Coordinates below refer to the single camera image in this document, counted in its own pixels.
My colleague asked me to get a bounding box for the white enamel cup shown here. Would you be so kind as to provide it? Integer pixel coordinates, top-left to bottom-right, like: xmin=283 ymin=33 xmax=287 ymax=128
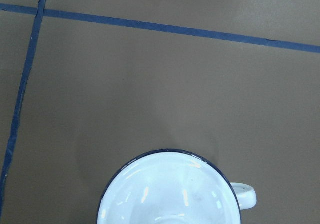
xmin=96 ymin=148 xmax=258 ymax=224

